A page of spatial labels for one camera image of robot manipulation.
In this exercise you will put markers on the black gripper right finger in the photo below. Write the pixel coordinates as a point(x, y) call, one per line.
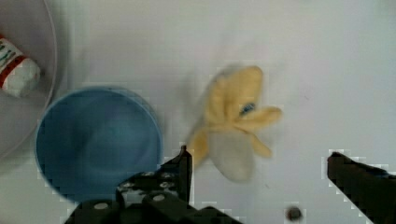
point(372, 190)

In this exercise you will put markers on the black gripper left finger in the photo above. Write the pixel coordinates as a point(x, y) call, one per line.
point(174, 176)

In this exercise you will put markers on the yellow plush peeled banana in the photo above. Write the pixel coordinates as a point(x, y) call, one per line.
point(227, 131)

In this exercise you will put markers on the blue bowl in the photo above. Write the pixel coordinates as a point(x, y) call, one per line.
point(90, 140)

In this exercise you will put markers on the red plush ketchup bottle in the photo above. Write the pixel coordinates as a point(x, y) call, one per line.
point(19, 73)

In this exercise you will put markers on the grey round plate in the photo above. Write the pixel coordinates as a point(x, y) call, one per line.
point(29, 26)

